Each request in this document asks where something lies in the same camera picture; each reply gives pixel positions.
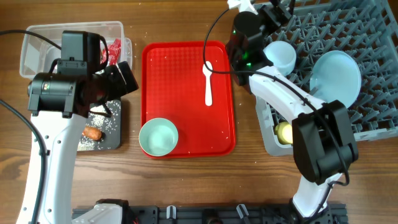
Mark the white plastic spoon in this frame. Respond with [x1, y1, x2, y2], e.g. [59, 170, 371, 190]
[202, 61, 213, 106]

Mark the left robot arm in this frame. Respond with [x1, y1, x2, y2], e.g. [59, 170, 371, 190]
[17, 30, 139, 223]

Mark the white rice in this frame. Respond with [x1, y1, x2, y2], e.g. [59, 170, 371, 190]
[76, 100, 121, 152]

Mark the red sauce packet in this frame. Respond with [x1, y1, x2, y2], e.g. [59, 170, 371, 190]
[101, 39, 121, 65]

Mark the light blue bowl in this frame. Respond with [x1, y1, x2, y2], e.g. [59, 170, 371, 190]
[263, 41, 297, 76]

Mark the green bowl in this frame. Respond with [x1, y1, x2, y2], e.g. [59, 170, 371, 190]
[139, 118, 179, 157]

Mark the red serving tray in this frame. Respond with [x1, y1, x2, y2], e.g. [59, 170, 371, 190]
[141, 40, 236, 159]

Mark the light blue plate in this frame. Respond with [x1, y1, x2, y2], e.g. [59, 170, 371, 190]
[309, 50, 362, 108]

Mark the yellow cup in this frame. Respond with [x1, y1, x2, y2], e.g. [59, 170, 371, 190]
[274, 121, 293, 145]

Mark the black plastic tray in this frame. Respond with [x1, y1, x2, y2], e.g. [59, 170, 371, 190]
[76, 98, 123, 152]

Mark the grey dishwasher rack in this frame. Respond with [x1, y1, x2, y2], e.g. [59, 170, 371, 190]
[266, 0, 397, 141]

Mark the orange carrot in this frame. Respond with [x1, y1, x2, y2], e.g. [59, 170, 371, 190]
[82, 126, 102, 141]

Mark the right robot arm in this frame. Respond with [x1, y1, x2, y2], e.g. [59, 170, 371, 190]
[226, 1, 359, 223]

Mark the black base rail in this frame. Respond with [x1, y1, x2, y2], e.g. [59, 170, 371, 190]
[72, 204, 348, 224]

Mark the clear plastic bin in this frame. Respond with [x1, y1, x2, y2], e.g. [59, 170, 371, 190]
[19, 21, 134, 80]

